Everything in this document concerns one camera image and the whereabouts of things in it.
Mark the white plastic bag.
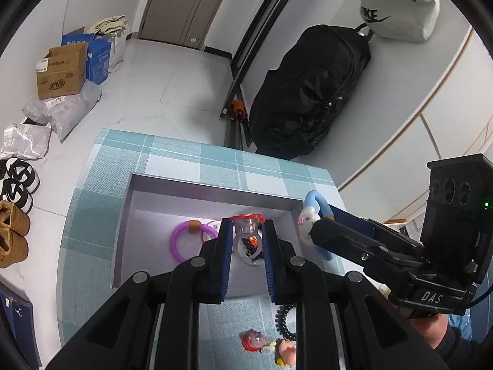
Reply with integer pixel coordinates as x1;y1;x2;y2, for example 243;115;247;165
106;29;128;73

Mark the black metal frame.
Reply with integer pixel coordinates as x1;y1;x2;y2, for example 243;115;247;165
219;0;314;151

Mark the brown cardboard box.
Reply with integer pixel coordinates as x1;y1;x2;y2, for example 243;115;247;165
36;42;89;100

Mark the white tote bag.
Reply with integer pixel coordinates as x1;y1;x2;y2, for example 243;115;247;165
352;0;440;43

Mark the person's right forearm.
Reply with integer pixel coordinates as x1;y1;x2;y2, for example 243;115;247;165
410;314;493;370

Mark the light blue bracelet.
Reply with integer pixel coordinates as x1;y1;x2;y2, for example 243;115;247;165
297;191;340;263

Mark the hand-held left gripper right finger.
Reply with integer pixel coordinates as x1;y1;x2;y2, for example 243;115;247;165
262;219;449;370

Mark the blue cardboard box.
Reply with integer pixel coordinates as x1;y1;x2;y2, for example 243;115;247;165
62;27;112;85

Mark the grey box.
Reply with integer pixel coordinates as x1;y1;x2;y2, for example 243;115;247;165
111;173;305;301

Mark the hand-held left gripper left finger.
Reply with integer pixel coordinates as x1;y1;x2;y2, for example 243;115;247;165
44;218;235;370

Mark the pink clear ring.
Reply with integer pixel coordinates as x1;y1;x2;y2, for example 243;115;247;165
241;329;276;355

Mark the small silver parcel bag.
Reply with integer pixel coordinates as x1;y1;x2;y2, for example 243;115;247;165
0;122;52;160

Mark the clear ring with red trim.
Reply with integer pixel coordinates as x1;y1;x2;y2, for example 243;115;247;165
227;213;266;245

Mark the beige cloth bag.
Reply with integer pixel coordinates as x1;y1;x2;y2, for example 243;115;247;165
88;15;129;41

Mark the black bead bracelet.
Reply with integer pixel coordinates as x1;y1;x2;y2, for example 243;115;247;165
275;304;299;343

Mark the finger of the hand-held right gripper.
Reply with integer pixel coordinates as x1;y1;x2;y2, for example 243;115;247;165
327;205;424;255
310;218;417;278

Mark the brown door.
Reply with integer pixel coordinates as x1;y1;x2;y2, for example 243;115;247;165
139;0;241;51

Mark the dark blue shoe box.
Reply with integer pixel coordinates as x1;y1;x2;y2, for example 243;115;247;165
0;281;41;370

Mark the large grey parcel bag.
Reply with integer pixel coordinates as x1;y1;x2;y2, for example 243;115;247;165
22;79;103;141

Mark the black backpack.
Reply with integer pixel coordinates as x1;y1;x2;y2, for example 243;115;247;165
248;23;373;160

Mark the purple bracelet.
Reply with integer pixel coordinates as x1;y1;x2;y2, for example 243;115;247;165
170;219;219;263

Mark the white round pin badge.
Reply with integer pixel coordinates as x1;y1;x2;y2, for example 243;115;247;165
232;235;267;266

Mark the teal plaid tablecloth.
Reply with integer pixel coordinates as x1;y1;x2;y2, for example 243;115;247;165
56;128;347;370

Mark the orange and black toy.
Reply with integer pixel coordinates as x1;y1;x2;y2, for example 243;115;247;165
230;100;247;122

